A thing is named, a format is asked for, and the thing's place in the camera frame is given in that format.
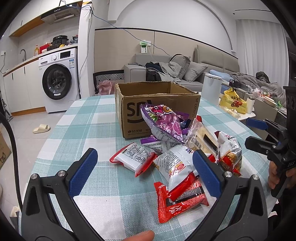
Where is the black cable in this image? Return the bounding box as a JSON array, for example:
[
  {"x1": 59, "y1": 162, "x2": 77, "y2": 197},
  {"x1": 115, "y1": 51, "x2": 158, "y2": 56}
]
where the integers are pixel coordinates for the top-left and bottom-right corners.
[{"x1": 0, "y1": 112, "x2": 24, "y2": 212}]

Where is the red black-stripe snack pack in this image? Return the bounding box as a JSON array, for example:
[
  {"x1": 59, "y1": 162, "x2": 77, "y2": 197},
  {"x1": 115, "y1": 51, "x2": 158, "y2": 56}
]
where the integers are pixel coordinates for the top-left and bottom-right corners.
[{"x1": 154, "y1": 178, "x2": 209, "y2": 223}]

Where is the small cardboard box on floor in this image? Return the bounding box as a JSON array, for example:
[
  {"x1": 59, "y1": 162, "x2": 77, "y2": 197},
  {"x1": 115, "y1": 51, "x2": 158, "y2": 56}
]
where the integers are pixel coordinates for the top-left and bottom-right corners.
[{"x1": 0, "y1": 132, "x2": 11, "y2": 168}]

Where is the yellow plastic bag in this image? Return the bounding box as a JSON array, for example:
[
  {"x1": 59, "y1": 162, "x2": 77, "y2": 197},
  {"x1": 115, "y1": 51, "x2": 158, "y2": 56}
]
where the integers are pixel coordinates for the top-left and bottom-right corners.
[{"x1": 219, "y1": 87, "x2": 247, "y2": 114}]

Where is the purple grape candy bag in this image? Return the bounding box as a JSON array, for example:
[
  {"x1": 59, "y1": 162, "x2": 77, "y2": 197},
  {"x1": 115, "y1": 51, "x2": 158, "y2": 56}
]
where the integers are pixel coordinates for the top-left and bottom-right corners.
[{"x1": 140, "y1": 103, "x2": 192, "y2": 145}]

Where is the grey clothes pile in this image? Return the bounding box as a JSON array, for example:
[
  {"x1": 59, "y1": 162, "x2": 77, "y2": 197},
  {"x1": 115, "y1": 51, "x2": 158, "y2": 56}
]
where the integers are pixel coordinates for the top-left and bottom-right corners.
[{"x1": 145, "y1": 61, "x2": 182, "y2": 82}]

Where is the range hood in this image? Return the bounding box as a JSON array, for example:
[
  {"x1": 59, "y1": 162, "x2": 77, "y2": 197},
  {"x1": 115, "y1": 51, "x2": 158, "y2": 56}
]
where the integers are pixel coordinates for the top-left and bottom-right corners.
[{"x1": 41, "y1": 1, "x2": 82, "y2": 24}]

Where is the white red instruction snack pack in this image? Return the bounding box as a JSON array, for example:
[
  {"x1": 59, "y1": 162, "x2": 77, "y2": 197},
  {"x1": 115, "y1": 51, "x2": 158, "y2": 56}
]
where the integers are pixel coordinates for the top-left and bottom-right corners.
[{"x1": 109, "y1": 142, "x2": 158, "y2": 177}]

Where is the brown SF cardboard box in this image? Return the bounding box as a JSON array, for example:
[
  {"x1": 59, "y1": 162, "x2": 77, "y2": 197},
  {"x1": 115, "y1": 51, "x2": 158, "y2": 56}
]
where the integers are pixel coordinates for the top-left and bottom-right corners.
[{"x1": 115, "y1": 81, "x2": 201, "y2": 138}]

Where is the teal checked tablecloth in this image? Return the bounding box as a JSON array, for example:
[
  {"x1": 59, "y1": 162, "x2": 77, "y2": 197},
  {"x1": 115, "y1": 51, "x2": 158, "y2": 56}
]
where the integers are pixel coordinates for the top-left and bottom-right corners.
[{"x1": 18, "y1": 93, "x2": 278, "y2": 241}]

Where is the silver red noodle bag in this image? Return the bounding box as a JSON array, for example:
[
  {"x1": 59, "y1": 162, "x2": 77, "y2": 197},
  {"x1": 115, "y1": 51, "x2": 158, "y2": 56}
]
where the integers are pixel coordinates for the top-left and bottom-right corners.
[{"x1": 215, "y1": 131, "x2": 242, "y2": 177}]

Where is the grey sofa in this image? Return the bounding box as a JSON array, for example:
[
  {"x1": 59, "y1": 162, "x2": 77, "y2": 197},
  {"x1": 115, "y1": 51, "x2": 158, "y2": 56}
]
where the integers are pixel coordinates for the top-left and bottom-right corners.
[{"x1": 123, "y1": 44, "x2": 239, "y2": 92}]

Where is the pink cloth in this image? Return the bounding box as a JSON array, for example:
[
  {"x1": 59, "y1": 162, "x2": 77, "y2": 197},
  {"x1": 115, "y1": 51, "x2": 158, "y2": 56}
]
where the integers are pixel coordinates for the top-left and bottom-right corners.
[{"x1": 97, "y1": 80, "x2": 116, "y2": 95}]

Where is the beige slipper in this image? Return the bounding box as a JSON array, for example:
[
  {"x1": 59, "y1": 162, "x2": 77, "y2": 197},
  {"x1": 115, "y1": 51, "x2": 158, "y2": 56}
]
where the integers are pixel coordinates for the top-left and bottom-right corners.
[{"x1": 33, "y1": 124, "x2": 51, "y2": 134}]

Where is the black patterned chair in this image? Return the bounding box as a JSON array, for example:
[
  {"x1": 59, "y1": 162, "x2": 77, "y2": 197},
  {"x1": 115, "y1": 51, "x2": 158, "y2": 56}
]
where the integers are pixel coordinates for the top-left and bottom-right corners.
[{"x1": 93, "y1": 70, "x2": 125, "y2": 95}]

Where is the clear cracker sandwich pack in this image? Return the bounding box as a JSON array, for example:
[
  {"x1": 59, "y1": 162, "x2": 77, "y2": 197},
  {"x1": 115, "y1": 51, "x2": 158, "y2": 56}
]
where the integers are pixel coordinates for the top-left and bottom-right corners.
[{"x1": 185, "y1": 115, "x2": 219, "y2": 157}]

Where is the person's left hand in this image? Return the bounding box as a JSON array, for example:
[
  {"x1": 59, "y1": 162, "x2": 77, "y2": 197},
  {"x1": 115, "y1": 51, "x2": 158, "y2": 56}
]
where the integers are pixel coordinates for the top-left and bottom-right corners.
[{"x1": 122, "y1": 230, "x2": 154, "y2": 241}]

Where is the grey cushion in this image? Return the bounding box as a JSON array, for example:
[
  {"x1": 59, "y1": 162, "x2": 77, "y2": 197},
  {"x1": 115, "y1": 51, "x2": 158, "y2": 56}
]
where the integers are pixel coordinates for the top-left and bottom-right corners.
[{"x1": 183, "y1": 62, "x2": 208, "y2": 82}]

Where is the white red noodle snack bag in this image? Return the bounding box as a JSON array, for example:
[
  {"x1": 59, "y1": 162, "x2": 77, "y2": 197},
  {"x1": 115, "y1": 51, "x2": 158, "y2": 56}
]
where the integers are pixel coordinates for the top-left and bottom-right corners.
[{"x1": 154, "y1": 145, "x2": 198, "y2": 201}]

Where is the white cylindrical appliance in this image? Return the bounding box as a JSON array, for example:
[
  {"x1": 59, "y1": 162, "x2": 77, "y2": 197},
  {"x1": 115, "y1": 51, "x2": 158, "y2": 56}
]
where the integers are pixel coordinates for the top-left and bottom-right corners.
[{"x1": 201, "y1": 73, "x2": 223, "y2": 105}]

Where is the person's right hand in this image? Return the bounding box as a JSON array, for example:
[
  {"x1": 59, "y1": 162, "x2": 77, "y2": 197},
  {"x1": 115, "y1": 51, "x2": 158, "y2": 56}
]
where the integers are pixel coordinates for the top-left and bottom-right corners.
[{"x1": 267, "y1": 161, "x2": 296, "y2": 190}]

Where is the black rice cooker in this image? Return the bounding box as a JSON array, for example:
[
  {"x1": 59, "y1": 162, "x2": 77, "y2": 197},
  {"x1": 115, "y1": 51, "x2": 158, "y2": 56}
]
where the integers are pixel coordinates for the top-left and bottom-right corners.
[{"x1": 47, "y1": 35, "x2": 69, "y2": 51}]

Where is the white washing machine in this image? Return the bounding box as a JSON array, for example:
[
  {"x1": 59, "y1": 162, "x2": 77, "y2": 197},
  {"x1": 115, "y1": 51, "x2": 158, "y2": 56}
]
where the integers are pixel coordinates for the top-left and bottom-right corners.
[{"x1": 38, "y1": 47, "x2": 81, "y2": 113}]

